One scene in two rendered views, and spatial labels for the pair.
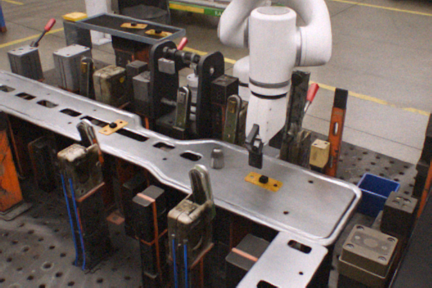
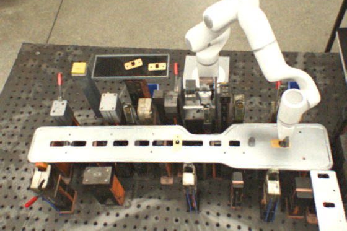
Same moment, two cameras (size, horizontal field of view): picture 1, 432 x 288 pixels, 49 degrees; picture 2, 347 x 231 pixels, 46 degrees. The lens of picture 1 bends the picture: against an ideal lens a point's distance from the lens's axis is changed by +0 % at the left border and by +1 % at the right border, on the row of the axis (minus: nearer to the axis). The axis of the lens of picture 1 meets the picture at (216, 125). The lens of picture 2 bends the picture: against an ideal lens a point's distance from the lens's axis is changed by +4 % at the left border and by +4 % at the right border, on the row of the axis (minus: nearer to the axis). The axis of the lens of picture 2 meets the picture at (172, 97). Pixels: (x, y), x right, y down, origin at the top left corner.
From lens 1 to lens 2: 1.23 m
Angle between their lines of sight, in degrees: 32
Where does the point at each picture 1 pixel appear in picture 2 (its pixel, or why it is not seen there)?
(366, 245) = not seen: outside the picture
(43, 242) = (160, 209)
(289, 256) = (323, 183)
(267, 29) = (297, 109)
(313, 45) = (314, 102)
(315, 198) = (310, 142)
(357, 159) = not seen: hidden behind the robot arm
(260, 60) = (291, 118)
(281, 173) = not seen: hidden behind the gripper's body
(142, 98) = (172, 112)
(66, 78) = (113, 118)
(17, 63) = (62, 119)
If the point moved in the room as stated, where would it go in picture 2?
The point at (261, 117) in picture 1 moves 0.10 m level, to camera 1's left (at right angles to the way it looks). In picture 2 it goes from (290, 134) to (269, 145)
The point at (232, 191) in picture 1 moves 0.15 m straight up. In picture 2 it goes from (272, 158) to (276, 142)
